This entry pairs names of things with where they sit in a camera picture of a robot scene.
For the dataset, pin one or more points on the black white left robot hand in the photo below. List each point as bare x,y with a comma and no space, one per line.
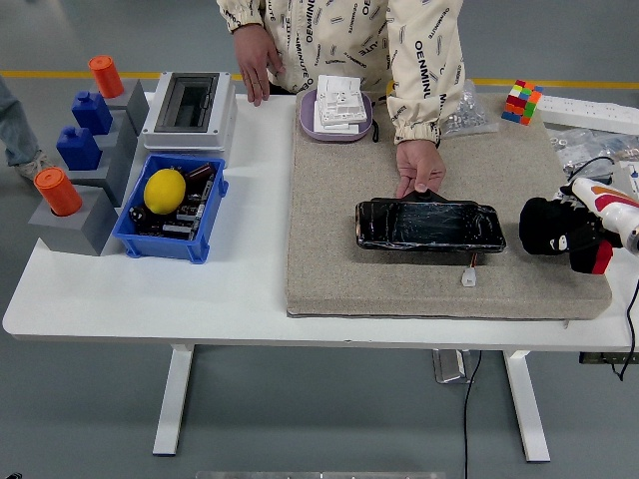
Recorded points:
9,476

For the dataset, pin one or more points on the person's right hand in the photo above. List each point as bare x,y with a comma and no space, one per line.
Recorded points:
257,65

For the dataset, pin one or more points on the person's left hand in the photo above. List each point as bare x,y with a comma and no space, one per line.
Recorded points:
419,162

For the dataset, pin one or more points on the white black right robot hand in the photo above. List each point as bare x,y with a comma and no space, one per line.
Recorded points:
606,204

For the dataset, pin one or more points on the glossy black panel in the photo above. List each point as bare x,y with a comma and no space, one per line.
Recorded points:
429,227

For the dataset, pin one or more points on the person's right forearm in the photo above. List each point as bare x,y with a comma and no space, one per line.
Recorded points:
242,15

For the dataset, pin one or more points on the person's left forearm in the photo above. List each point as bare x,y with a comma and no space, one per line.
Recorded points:
419,105

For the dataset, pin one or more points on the white device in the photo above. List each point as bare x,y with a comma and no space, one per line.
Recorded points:
631,174

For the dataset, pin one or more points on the clear bag of metal nuts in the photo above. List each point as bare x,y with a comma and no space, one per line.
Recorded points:
474,120

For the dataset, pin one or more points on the clear bag of washers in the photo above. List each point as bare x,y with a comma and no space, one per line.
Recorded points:
574,142

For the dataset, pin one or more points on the purple tray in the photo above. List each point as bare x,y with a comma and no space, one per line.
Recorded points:
307,120

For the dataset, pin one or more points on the yellow tape measure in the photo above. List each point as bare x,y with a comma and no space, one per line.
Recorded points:
390,94

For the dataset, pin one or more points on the person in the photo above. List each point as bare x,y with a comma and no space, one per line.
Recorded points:
15,130
339,40

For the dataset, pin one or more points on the white socket plate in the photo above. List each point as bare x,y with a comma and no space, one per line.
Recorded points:
342,92
339,130

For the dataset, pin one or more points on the grey-brown mat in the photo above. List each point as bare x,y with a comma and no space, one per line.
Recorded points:
349,224

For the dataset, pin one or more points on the white power strip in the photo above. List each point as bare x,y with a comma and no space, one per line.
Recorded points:
574,107

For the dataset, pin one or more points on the colourful puzzle cube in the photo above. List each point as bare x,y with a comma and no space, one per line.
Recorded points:
521,102

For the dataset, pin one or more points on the grey block holder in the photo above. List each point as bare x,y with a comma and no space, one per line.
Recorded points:
125,132
137,102
117,174
75,232

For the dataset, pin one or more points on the orange cylinder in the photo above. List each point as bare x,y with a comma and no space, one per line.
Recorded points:
57,192
106,75

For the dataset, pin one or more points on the green circuit board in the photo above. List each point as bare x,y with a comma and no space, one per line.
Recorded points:
594,358

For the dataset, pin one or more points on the yellow lemon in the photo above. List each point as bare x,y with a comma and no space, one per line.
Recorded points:
165,192

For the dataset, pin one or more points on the blue block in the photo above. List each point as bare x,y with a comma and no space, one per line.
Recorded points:
79,149
92,114

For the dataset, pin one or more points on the white table leg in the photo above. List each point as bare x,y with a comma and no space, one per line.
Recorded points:
524,399
172,399

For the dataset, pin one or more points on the blue plastic bin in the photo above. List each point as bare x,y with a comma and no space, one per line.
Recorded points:
160,249

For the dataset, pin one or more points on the grey electrical enclosure box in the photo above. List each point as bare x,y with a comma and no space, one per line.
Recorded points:
224,125

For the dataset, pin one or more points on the silver metal bracket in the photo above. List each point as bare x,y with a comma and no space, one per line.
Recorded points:
449,366

